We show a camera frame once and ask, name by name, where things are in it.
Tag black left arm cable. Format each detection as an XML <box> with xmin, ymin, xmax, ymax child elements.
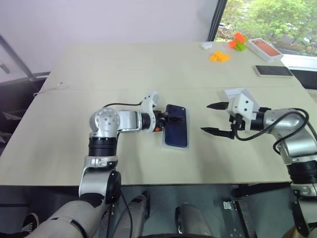
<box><xmin>102</xmin><ymin>102</ymin><xmax>145</xmax><ymax>109</ymax></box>

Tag small metal floor bracket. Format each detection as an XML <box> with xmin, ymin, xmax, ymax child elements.
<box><xmin>222</xmin><ymin>200</ymin><xmax>236</xmax><ymax>212</ymax></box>

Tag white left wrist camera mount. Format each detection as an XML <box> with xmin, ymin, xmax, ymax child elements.
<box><xmin>140</xmin><ymin>90</ymin><xmax>164</xmax><ymax>135</ymax></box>

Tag green toy block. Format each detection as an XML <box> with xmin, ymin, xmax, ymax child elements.
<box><xmin>234</xmin><ymin>40</ymin><xmax>248</xmax><ymax>52</ymax></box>

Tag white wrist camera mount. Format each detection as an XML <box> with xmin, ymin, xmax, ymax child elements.
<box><xmin>140</xmin><ymin>90</ymin><xmax>164</xmax><ymax>135</ymax></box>
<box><xmin>227</xmin><ymin>93</ymin><xmax>260</xmax><ymax>131</ymax></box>

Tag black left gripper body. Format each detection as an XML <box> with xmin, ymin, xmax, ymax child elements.
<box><xmin>155</xmin><ymin>111</ymin><xmax>172</xmax><ymax>129</ymax></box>

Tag black and white sneaker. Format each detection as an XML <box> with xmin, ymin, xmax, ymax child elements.
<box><xmin>20</xmin><ymin>212</ymin><xmax>41</xmax><ymax>234</ymax></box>

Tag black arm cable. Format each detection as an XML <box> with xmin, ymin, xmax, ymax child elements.
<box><xmin>102</xmin><ymin>102</ymin><xmax>145</xmax><ymax>109</ymax></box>
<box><xmin>233</xmin><ymin>107</ymin><xmax>311</xmax><ymax>155</ymax></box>

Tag dark rounded robot waist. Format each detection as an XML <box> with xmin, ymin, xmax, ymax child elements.
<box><xmin>137</xmin><ymin>231</ymin><xmax>190</xmax><ymax>238</ymax></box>

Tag grey robot leg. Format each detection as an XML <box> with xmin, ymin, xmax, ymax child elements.
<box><xmin>174</xmin><ymin>202</ymin><xmax>209</xmax><ymax>238</ymax></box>
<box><xmin>115</xmin><ymin>190</ymin><xmax>151</xmax><ymax>238</ymax></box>

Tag dark furniture beside table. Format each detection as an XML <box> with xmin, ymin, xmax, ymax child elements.
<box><xmin>0</xmin><ymin>71</ymin><xmax>51</xmax><ymax>159</ymax></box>

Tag dark blue smartphone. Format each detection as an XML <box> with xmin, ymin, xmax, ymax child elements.
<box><xmin>164</xmin><ymin>104</ymin><xmax>188</xmax><ymax>147</ymax></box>

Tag black screen smartphone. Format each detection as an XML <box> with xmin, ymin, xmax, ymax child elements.
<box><xmin>254</xmin><ymin>64</ymin><xmax>294</xmax><ymax>78</ymax></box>

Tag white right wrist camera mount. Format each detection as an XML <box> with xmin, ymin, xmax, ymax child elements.
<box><xmin>227</xmin><ymin>93</ymin><xmax>260</xmax><ymax>131</ymax></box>

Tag white charging cable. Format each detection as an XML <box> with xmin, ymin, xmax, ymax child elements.
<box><xmin>33</xmin><ymin>82</ymin><xmax>64</xmax><ymax>98</ymax></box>

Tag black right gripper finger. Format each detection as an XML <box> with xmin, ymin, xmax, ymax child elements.
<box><xmin>200</xmin><ymin>126</ymin><xmax>235</xmax><ymax>140</ymax></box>
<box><xmin>206</xmin><ymin>101</ymin><xmax>230</xmax><ymax>111</ymax></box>

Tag black window frame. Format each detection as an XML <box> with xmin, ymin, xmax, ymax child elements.
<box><xmin>207</xmin><ymin>0</ymin><xmax>228</xmax><ymax>42</ymax></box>

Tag orange and green blocks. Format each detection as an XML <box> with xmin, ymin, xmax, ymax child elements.
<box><xmin>228</xmin><ymin>32</ymin><xmax>249</xmax><ymax>49</ymax></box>

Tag yellow toy blocks cluster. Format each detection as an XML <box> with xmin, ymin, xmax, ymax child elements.
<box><xmin>209</xmin><ymin>50</ymin><xmax>231</xmax><ymax>63</ymax></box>

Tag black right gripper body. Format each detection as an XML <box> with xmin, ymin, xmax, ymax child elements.
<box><xmin>228</xmin><ymin>113</ymin><xmax>246</xmax><ymax>140</ymax></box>

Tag black table frame bar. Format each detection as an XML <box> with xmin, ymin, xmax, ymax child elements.
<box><xmin>0</xmin><ymin>184</ymin><xmax>82</xmax><ymax>208</ymax></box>
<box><xmin>232</xmin><ymin>181</ymin><xmax>293</xmax><ymax>198</ymax></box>

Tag white smartphone box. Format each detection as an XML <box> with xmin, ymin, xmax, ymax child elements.
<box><xmin>247</xmin><ymin>37</ymin><xmax>284</xmax><ymax>63</ymax></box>

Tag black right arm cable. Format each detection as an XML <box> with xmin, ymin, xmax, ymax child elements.
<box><xmin>233</xmin><ymin>107</ymin><xmax>311</xmax><ymax>155</ymax></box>

